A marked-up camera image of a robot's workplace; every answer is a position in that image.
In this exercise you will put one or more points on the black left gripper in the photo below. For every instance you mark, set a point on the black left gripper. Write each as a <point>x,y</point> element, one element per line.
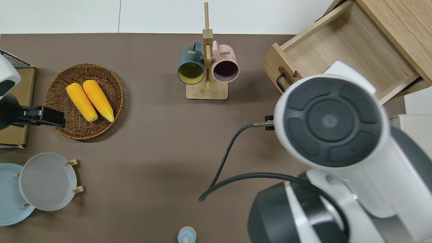
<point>52,117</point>

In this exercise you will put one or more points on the wooden drawer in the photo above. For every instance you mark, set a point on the wooden drawer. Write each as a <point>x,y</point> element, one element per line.
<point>337,44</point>

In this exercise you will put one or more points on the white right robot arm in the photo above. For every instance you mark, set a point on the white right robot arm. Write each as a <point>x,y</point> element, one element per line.
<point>330,121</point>

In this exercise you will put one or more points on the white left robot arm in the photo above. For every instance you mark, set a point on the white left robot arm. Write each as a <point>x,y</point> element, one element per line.
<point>8,111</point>

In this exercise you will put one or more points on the brown wicker basket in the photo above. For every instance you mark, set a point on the brown wicker basket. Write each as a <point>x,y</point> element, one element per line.
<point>67,128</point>

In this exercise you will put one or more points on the yellow corn cob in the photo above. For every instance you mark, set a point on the yellow corn cob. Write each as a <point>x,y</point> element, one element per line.
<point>81,101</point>
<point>98,99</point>

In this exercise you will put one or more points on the wooden board with rack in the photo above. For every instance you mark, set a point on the wooden board with rack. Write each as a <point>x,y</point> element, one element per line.
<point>17,135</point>

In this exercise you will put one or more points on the wooden plate rack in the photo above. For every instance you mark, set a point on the wooden plate rack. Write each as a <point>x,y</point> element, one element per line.
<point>75,162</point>

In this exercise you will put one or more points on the grey plate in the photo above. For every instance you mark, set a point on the grey plate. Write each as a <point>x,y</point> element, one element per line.
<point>47,182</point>

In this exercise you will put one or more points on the light blue plate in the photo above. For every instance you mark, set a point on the light blue plate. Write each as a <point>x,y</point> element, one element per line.
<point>8,199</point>

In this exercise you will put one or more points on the dark teal mug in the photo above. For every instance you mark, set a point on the dark teal mug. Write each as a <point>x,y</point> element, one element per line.
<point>188,57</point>

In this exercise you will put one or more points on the wooden mug tree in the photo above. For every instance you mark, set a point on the wooden mug tree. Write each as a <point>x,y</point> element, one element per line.
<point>207,94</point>

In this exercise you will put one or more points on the blue shaker wooden knob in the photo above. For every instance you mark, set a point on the blue shaker wooden knob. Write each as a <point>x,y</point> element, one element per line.
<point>186,235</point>

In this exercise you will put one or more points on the pink mug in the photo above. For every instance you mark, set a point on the pink mug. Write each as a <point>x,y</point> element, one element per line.
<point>230,55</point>

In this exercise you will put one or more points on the white toaster oven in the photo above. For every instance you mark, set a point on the white toaster oven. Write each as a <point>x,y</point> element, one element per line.
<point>418,128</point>

